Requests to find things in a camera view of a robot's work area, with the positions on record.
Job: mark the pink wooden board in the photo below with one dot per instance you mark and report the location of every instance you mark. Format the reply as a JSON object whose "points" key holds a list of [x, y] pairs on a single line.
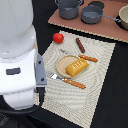
{"points": [[105, 28]]}

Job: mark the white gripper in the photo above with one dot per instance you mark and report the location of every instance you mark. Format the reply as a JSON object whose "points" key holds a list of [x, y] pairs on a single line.
{"points": [[19, 79]]}

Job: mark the beige bowl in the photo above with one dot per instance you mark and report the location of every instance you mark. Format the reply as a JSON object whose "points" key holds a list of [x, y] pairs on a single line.
{"points": [[123, 14]]}

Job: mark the round wooden plate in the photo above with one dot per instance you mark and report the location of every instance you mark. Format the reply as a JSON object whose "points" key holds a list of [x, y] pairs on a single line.
{"points": [[63, 62]]}

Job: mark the knife with wooden handle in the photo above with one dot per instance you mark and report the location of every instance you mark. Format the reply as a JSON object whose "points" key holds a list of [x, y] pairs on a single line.
{"points": [[80, 56]]}

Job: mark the red toy tomato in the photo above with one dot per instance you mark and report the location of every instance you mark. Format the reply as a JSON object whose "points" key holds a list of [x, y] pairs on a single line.
{"points": [[58, 38]]}

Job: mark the fork with wooden handle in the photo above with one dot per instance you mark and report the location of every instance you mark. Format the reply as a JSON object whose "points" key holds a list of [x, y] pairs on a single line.
{"points": [[66, 80]]}

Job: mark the grey pot with handles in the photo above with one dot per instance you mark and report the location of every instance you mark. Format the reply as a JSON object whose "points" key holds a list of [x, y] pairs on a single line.
{"points": [[68, 9]]}

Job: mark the brown wooden stick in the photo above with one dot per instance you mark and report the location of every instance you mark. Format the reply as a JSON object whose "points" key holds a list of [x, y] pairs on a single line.
{"points": [[80, 45]]}

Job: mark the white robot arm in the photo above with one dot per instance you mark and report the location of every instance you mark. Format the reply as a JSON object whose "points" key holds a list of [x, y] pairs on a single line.
{"points": [[17, 34]]}

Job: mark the white woven placemat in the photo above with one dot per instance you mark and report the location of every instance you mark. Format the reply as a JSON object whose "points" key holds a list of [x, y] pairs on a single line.
{"points": [[72, 103]]}

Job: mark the grey saucepan with handle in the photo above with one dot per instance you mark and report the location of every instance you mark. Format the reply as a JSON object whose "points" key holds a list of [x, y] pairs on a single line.
{"points": [[93, 15]]}

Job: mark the yellow toy bread loaf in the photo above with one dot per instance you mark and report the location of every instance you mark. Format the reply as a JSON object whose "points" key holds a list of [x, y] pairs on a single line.
{"points": [[76, 67]]}

